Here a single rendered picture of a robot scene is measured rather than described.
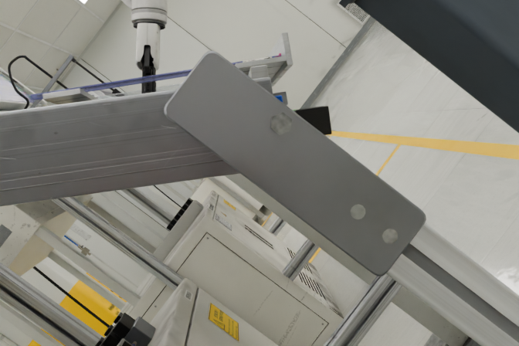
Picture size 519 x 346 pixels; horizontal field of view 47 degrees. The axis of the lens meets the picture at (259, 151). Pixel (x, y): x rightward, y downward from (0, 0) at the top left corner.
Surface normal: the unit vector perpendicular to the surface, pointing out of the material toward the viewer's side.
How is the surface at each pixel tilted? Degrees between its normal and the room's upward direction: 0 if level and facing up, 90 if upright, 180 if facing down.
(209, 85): 90
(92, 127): 90
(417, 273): 90
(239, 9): 90
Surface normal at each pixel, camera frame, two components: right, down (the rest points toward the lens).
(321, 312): 0.04, 0.04
